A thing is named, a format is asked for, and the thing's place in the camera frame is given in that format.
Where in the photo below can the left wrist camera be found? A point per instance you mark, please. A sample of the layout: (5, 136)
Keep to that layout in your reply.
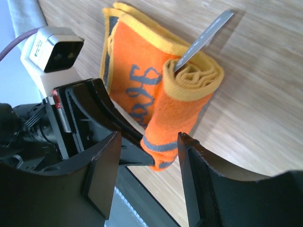
(49, 56)

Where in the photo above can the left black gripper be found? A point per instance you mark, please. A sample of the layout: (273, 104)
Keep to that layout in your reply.
(81, 114)

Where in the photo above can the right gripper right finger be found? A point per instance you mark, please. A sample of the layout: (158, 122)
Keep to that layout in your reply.
(219, 193)

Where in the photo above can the orange grey giraffe towel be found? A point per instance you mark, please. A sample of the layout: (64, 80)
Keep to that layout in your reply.
(137, 68)

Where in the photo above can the grey towel hanging loop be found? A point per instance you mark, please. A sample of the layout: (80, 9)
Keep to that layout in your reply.
(202, 40)

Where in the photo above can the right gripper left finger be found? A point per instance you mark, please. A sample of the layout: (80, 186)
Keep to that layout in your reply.
(77, 192)

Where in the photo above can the grey cloth at left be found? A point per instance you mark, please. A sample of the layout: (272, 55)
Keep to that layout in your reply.
(27, 17)

